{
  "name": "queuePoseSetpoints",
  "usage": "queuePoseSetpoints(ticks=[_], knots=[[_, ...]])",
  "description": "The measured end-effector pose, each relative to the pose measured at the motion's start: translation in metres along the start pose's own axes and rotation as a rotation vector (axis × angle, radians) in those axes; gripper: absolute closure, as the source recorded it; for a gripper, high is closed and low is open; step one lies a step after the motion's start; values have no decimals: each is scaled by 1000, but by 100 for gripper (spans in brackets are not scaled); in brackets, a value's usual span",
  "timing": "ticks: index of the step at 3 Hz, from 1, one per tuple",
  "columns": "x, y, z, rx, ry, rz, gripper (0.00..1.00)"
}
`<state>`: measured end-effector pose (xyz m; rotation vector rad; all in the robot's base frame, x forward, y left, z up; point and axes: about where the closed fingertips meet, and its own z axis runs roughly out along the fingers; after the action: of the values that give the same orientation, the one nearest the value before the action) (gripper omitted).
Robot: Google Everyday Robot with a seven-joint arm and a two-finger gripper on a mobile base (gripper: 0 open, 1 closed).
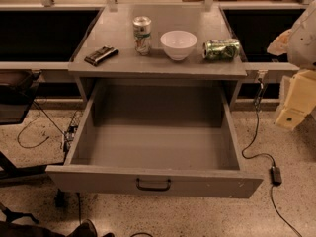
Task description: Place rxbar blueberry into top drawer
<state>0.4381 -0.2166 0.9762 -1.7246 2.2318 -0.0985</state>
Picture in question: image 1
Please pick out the black drawer handle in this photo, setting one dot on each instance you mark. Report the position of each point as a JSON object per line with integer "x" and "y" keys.
{"x": 153, "y": 186}

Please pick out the white bowl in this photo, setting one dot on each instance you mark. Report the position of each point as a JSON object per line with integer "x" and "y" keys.
{"x": 178, "y": 45}

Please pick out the upright white soda can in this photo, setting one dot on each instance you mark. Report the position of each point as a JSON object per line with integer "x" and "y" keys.
{"x": 142, "y": 34}

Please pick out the black power adapter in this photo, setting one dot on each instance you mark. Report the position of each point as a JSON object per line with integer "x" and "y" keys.
{"x": 276, "y": 176}

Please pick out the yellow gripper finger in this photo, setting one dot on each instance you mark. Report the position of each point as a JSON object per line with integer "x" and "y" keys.
{"x": 297, "y": 96}

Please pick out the open grey top drawer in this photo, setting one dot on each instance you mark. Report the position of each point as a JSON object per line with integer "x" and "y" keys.
{"x": 156, "y": 130}

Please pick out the dark shoe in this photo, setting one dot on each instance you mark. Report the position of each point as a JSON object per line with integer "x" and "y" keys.
{"x": 85, "y": 229}

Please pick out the green soda can lying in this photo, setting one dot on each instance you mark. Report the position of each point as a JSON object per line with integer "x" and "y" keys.
{"x": 221, "y": 49}

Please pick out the power strip on floor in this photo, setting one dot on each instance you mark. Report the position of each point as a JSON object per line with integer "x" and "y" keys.
{"x": 68, "y": 137}

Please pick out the black chair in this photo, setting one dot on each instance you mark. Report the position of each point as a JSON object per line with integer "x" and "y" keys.
{"x": 18, "y": 90}

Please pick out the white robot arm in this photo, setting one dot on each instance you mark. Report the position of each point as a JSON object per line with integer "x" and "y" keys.
{"x": 299, "y": 43}

